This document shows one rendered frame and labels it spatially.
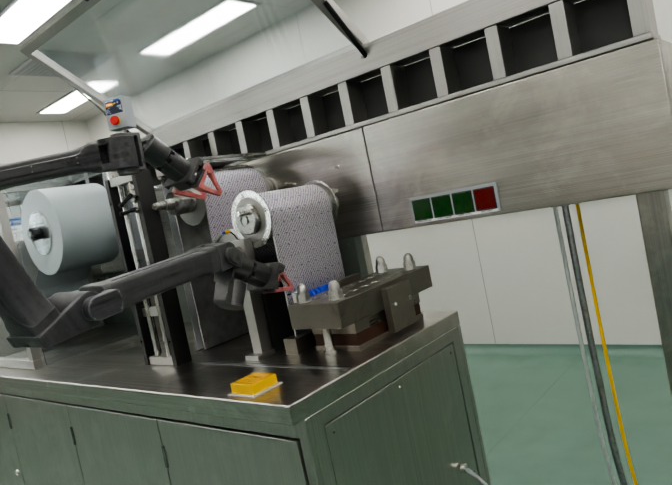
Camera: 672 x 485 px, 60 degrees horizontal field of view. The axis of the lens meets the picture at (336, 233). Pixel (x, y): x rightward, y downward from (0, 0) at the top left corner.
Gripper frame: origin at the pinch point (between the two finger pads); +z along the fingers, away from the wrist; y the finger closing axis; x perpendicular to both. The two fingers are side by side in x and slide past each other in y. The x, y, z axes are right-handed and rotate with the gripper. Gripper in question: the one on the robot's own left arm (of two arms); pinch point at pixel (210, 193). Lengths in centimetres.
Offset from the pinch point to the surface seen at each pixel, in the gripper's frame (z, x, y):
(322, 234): 33.0, 7.3, 5.7
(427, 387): 58, -25, 32
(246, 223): 12.8, -0.5, -0.4
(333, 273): 41.1, -0.4, 5.8
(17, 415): 28, -54, -110
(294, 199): 20.6, 10.8, 4.8
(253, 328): 28.5, -22.0, -3.7
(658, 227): 64, 18, 80
